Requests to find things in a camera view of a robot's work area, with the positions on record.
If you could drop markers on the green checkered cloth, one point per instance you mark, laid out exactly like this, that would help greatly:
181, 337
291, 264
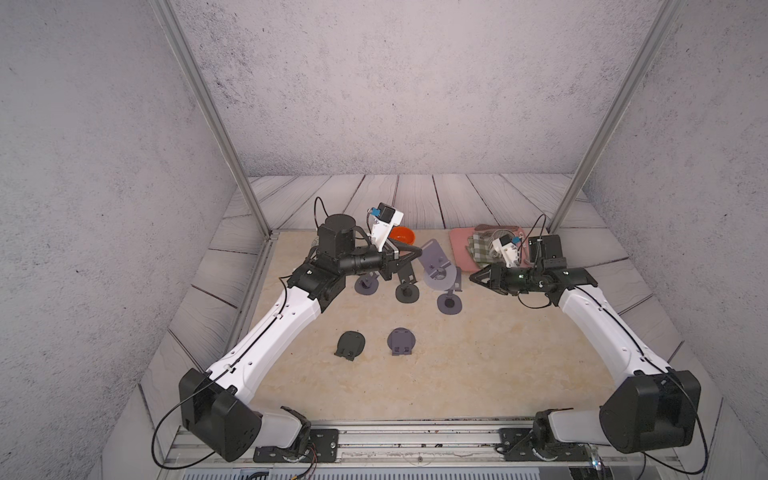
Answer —
481, 250

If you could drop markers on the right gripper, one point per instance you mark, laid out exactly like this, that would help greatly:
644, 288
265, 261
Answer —
489, 284

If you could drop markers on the purple stand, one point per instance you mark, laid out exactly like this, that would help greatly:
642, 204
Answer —
440, 273
449, 303
367, 284
401, 341

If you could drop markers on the brown wooden spoon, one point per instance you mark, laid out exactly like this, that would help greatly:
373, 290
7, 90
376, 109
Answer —
487, 228

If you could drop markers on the aluminium frame post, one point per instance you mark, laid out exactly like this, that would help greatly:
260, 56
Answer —
660, 27
181, 49

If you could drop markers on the pink tray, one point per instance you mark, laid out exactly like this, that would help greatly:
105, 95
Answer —
459, 240

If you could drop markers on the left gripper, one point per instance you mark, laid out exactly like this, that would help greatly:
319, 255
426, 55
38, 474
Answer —
390, 264

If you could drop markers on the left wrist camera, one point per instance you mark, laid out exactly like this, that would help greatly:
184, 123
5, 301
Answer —
384, 218

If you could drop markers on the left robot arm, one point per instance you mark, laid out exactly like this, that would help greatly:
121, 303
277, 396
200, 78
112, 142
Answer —
215, 403

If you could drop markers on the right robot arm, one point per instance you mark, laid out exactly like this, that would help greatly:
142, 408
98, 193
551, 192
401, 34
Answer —
653, 407

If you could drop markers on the right aluminium frame post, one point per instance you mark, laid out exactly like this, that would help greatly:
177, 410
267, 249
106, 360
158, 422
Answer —
660, 27

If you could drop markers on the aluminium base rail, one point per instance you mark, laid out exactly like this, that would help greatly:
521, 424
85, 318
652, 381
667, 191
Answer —
424, 449

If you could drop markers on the orange bowl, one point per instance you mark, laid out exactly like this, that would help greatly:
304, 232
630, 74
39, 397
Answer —
402, 234

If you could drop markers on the left aluminium frame post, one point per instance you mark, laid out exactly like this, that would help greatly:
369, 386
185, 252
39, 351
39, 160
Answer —
181, 49

